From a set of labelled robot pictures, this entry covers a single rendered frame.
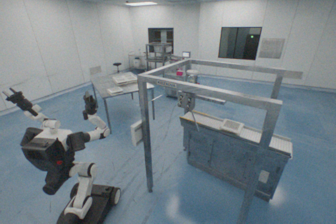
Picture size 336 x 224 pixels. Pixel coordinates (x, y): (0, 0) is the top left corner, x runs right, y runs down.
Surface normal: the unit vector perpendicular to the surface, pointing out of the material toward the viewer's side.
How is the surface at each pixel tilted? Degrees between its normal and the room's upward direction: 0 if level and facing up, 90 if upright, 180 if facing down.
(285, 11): 90
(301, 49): 90
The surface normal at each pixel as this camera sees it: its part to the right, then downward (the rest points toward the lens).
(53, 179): -0.10, -0.36
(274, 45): -0.44, 0.37
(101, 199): 0.00, -0.91
